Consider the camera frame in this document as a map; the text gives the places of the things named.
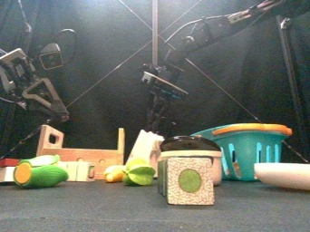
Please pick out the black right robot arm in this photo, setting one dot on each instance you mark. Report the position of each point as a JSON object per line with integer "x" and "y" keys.
{"x": 226, "y": 25}

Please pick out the black pot lid with knob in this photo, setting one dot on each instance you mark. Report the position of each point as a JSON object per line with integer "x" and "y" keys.
{"x": 190, "y": 143}

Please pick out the white plastic container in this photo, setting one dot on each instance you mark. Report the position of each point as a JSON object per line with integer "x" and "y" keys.
{"x": 144, "y": 148}

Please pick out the green toy star fruit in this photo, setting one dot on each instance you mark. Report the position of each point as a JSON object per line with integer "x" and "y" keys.
{"x": 139, "y": 173}

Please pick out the white toy cooking pot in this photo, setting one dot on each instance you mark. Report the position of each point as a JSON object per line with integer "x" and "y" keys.
{"x": 218, "y": 169}

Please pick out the green white toy vegetable stick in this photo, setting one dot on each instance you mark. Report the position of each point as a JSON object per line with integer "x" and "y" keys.
{"x": 40, "y": 160}

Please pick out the wooden toy rack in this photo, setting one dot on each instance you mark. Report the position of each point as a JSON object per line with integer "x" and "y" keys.
{"x": 80, "y": 155}

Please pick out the green toy melon block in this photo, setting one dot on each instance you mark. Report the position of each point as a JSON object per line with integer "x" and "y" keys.
{"x": 190, "y": 181}

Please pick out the yellow toy banana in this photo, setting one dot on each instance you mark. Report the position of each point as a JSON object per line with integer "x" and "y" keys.
{"x": 112, "y": 175}

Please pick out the red white striped toy food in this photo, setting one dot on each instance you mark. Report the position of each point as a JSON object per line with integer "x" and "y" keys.
{"x": 7, "y": 163}

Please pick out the white toy block slice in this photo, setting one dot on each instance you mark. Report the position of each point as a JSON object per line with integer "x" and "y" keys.
{"x": 70, "y": 169}
{"x": 84, "y": 170}

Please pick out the toy corn in green husk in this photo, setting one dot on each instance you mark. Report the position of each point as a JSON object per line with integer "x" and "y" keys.
{"x": 44, "y": 176}

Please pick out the white bowl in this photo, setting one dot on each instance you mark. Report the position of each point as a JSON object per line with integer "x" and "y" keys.
{"x": 282, "y": 175}

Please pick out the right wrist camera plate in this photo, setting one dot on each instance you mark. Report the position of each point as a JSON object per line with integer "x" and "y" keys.
{"x": 163, "y": 84}

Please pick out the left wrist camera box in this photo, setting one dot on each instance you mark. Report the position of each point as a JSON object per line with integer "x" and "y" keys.
{"x": 51, "y": 57}

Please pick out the vertical metal frame pole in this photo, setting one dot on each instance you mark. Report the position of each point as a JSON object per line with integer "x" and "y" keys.
{"x": 155, "y": 30}

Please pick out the dark metal frame post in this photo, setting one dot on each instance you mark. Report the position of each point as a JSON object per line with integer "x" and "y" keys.
{"x": 290, "y": 84}

